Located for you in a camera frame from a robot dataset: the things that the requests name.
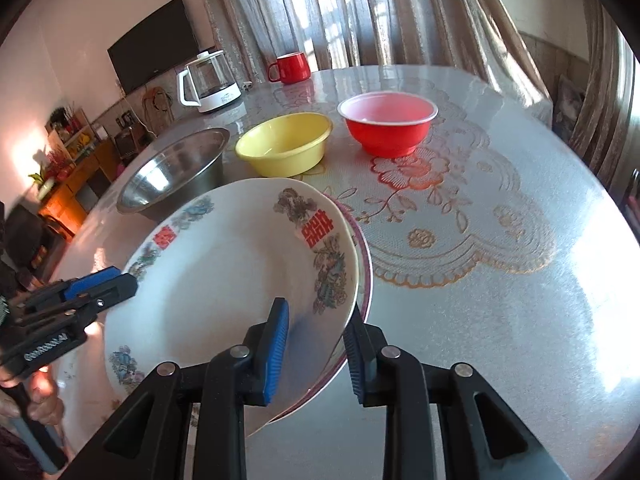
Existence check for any white plate with maroon rim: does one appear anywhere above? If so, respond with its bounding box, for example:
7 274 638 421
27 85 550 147
260 192 374 423

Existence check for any small cluttered shelf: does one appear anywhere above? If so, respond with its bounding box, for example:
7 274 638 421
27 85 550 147
46 104 97 162

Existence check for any white glass electric kettle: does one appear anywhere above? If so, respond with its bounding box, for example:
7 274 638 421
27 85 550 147
177 50 244 113

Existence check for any orange wooden cabinet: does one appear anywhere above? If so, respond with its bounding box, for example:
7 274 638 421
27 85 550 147
39 137 123 241

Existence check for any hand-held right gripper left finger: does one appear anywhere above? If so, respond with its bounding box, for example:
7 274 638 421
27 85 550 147
65 297 291 480

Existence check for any yellow plastic bowl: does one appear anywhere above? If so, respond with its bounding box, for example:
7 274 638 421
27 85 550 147
235 112 334 177

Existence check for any beige sheer curtain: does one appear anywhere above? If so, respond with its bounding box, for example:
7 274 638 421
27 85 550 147
205 0 556 126

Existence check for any red plastic bowl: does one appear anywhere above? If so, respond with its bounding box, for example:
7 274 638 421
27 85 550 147
337 92 439 157

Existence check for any white floral plate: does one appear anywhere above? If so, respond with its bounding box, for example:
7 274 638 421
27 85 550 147
104 177 360 438

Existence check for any beige side curtain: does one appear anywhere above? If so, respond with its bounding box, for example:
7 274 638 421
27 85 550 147
570 0 640 186

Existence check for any lace-patterned tablecloth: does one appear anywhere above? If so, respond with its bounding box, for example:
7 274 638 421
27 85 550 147
47 65 640 480

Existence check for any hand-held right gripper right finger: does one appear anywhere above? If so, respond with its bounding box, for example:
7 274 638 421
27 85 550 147
342 310 571 480

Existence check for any potted plant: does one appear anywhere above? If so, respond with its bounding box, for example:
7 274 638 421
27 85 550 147
29 159 57 198

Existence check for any person's left hand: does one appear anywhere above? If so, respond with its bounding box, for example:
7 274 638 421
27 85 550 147
0 367 66 441

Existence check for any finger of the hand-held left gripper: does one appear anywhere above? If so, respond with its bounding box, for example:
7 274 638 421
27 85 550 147
14 274 139 334
19 267 124 312

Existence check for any black wall television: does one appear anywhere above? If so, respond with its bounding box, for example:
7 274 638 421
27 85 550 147
107 0 201 96

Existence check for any grey patterned cushion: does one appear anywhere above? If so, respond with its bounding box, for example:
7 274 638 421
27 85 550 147
554 74 587 137

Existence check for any stainless steel bowl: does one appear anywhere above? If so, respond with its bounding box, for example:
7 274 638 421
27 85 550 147
116 127 231 221

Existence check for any red mug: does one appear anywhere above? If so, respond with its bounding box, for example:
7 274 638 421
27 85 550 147
266 52 311 85

